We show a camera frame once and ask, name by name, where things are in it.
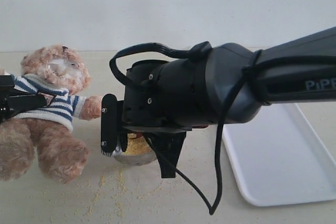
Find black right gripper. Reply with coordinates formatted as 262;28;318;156
100;60;210;178

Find steel bowl of yellow grain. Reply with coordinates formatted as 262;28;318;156
114;133;157;166

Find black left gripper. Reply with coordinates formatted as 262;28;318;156
1;75;47;123

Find white rectangular plastic tray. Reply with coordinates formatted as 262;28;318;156
223;104;335;207

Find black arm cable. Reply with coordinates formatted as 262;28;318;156
109;41;271;216

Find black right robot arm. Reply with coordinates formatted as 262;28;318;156
100;28;335;178

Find beige teddy bear striped sweater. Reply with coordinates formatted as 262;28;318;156
0;44;104;184

